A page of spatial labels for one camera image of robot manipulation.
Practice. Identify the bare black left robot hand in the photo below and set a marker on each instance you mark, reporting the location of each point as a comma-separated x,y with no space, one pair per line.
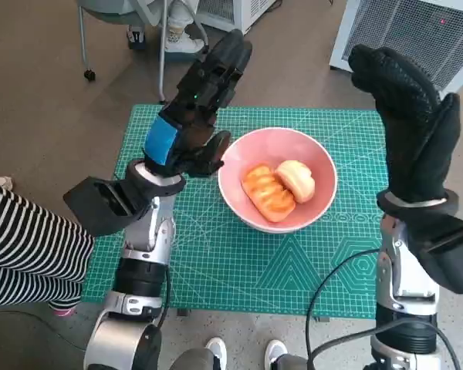
189,135

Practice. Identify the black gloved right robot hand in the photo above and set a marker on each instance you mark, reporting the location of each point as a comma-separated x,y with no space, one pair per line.
413,142

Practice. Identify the long orange striped bread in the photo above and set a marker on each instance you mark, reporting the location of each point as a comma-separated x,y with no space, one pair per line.
266,192

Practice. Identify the pink bowl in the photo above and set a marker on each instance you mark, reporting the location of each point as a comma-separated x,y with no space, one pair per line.
293,150

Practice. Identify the round pale bread bun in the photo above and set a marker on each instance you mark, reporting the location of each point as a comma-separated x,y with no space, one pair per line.
299,181

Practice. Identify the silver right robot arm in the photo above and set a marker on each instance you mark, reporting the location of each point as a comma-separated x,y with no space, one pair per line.
405,277

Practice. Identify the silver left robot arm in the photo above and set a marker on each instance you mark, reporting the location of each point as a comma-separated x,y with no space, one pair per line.
154,231

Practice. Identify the large white mesh-front appliance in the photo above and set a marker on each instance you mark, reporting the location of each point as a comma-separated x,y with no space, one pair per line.
409,23

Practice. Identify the small white mesh-front appliance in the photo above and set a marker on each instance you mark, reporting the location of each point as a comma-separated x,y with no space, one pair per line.
241,13

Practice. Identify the green cutting mat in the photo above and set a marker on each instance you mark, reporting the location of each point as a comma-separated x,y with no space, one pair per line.
216,266

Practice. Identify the grey office chair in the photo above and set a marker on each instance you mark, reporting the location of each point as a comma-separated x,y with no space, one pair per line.
82,38

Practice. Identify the small black table clip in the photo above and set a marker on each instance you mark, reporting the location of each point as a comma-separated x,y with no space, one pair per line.
321,319
182,312

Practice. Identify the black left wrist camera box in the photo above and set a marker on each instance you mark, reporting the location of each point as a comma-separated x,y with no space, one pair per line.
100,204

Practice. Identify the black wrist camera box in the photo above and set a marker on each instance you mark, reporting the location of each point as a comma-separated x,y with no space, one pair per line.
455,258
100,204

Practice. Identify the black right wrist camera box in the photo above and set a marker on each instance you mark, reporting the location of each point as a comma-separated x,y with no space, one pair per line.
455,258

